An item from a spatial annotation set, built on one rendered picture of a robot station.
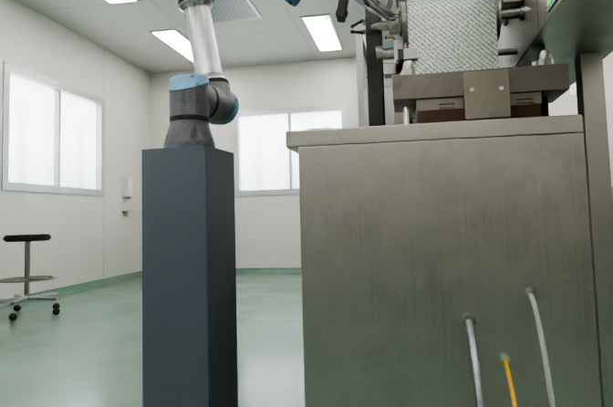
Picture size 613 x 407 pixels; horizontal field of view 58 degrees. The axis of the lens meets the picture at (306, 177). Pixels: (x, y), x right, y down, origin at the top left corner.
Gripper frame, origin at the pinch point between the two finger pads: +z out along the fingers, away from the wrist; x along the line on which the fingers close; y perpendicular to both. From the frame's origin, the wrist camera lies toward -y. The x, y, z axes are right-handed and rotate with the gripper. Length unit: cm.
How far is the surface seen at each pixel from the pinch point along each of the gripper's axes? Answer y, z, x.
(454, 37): 4.2, 19.4, -5.2
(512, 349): -51, 74, -31
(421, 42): -1.9, 13.0, -5.2
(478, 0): 16.2, 18.1, -4.8
